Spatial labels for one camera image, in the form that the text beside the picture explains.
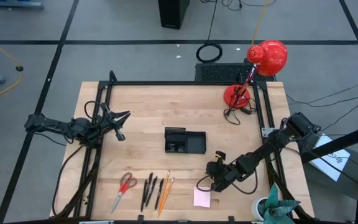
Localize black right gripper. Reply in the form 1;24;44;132
206;151;239;193

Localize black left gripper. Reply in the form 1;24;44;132
97;101;132;142

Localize pink sticky note pad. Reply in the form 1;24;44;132
193;187;212;208

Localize black mesh desk organizer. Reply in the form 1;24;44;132
164;126;207;155

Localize black pen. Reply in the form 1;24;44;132
144;172;154;203
154;178;165;211
145;176;158;208
140;179;149;213

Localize red handled scissors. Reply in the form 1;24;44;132
111;172;138;215

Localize white cup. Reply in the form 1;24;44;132
250;197;270;223

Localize black perforated crate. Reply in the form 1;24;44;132
194;62;277;83

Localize black tower box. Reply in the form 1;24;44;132
157;0;191;30

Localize white printed paper sheet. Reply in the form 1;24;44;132
308;133;352;182

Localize red desk lamp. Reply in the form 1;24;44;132
223;39;290;110

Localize black metal beam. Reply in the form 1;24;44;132
300;121;358;224

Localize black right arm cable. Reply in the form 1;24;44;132
196;169;259;196

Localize black cable bundle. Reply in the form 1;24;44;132
51;144;101;218
261;146;315;222

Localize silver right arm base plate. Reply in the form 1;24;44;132
260;126;275;138

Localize black lamp power cable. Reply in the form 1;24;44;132
223;98;258;126

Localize black aluminium table frame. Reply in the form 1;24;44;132
72;69;315;224

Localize coiled black floor cable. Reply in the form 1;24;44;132
196;0;224;64

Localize blue grey metal rail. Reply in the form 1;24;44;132
0;0;45;9

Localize yellow hanging cable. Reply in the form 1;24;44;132
251;0;270;47

